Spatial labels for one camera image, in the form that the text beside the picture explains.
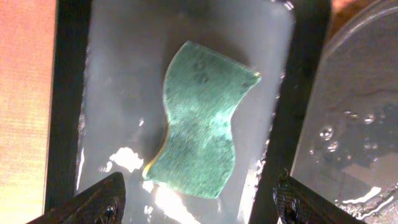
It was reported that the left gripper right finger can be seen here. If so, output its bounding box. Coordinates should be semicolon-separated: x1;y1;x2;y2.
273;175;366;224

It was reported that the black round tray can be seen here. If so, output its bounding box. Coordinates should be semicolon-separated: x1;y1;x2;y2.
292;1;397;223

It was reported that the black rectangular tray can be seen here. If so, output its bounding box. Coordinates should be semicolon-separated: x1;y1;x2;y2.
45;1;331;223

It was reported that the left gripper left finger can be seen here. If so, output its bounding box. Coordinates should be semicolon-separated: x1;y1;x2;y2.
28;172;126;224

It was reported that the green and yellow sponge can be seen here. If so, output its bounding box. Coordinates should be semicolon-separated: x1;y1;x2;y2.
142;41;261;199

